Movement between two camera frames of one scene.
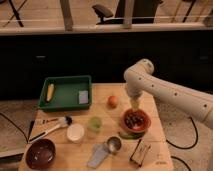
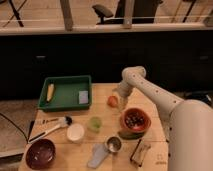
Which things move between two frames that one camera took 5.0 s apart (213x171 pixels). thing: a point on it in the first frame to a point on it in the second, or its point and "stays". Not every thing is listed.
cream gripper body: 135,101 to 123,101
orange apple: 112,101 stays
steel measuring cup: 114,144 stays
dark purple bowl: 40,154 stays
